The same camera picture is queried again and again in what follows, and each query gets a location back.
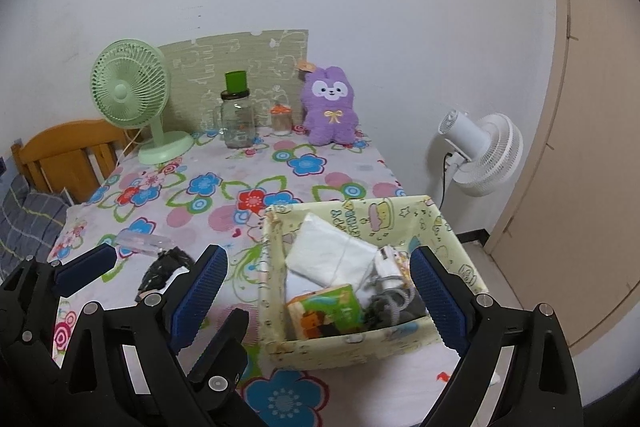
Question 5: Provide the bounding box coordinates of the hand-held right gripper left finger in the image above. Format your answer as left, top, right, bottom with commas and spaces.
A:
64, 245, 266, 427

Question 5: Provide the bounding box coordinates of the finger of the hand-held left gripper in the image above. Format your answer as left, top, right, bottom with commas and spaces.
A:
187, 307, 250, 410
0, 243, 118, 358

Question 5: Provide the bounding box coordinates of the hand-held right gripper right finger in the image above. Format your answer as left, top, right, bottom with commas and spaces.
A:
409, 245, 583, 427

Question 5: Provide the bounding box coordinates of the black plastic bag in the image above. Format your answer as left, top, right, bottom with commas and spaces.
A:
137, 247, 193, 300

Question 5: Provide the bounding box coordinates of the white charger with cable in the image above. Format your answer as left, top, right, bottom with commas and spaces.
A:
367, 245, 417, 323

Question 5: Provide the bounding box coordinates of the clear plastic case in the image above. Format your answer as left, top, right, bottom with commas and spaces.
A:
116, 229, 171, 258

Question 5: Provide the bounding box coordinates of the yellow cartoon print storage box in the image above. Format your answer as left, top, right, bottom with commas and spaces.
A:
258, 194, 490, 370

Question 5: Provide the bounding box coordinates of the colourful cartoon snack packet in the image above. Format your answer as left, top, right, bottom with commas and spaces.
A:
286, 283, 363, 340

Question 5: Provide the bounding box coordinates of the white towel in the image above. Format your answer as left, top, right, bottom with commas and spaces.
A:
285, 213, 381, 288

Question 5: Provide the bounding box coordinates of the grey plaid blanket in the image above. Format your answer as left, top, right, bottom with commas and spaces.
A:
0, 174, 71, 278

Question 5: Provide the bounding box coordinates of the white standing fan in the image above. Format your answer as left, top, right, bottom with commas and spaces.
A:
432, 109, 524, 208

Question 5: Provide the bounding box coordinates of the glass jar mug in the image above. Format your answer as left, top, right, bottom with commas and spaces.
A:
216, 90, 257, 150

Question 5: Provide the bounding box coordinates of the green desk fan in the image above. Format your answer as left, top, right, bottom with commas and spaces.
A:
90, 39, 195, 166

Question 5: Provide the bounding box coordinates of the small jar with orange lid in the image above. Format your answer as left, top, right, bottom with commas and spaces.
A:
270, 103, 293, 136

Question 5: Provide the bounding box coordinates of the green plastic cup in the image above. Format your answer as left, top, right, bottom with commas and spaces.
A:
224, 71, 248, 94

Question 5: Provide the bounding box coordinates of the purple plush bunny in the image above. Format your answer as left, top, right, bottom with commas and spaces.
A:
300, 59, 362, 146

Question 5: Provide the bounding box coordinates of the beige door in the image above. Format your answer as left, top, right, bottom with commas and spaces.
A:
487, 0, 640, 358

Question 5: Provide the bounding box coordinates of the green patterned board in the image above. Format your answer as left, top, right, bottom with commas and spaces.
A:
159, 28, 310, 138

